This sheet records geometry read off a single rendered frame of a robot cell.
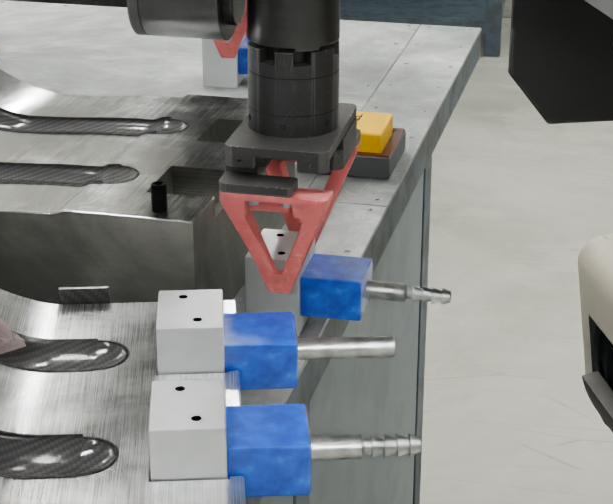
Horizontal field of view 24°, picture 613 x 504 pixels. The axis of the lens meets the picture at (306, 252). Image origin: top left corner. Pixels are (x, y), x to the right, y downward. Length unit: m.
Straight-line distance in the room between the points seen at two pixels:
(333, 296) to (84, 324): 0.18
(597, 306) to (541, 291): 1.89
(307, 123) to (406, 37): 0.80
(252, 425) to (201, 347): 0.09
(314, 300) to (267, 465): 0.26
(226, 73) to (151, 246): 0.59
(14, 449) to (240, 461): 0.12
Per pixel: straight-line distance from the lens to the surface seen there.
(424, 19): 4.69
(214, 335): 0.78
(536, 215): 3.39
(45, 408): 0.76
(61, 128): 1.12
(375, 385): 1.52
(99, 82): 1.52
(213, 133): 1.08
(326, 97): 0.90
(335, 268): 0.95
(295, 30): 0.88
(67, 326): 0.85
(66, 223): 0.93
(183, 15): 0.89
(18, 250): 0.95
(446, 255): 3.14
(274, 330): 0.80
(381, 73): 1.54
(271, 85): 0.89
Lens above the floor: 1.22
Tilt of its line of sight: 23 degrees down
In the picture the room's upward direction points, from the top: straight up
